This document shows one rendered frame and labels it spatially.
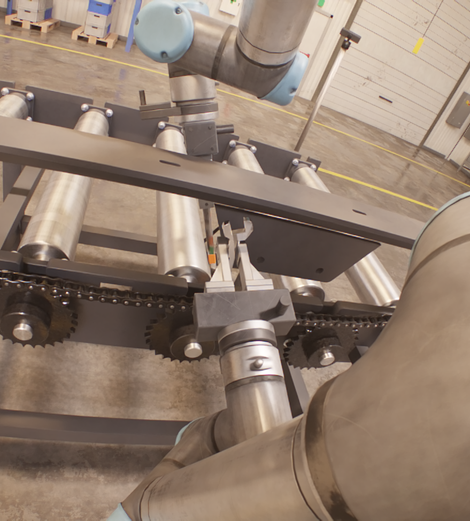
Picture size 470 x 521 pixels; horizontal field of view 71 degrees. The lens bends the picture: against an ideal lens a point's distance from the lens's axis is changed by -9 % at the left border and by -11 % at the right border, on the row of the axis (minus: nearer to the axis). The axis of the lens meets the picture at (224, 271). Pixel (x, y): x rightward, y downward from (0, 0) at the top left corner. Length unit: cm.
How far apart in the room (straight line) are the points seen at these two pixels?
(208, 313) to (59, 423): 76
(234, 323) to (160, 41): 36
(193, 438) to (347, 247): 44
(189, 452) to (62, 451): 103
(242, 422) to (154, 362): 130
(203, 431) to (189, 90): 49
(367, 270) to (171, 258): 59
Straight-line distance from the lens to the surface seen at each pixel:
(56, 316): 66
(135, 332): 75
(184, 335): 65
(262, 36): 43
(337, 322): 76
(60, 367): 164
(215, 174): 52
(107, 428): 114
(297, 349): 80
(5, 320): 65
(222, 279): 52
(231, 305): 48
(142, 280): 65
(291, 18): 41
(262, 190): 53
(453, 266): 19
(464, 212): 27
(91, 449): 148
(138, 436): 116
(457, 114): 1308
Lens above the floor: 137
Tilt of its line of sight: 36 degrees down
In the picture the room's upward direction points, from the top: 24 degrees clockwise
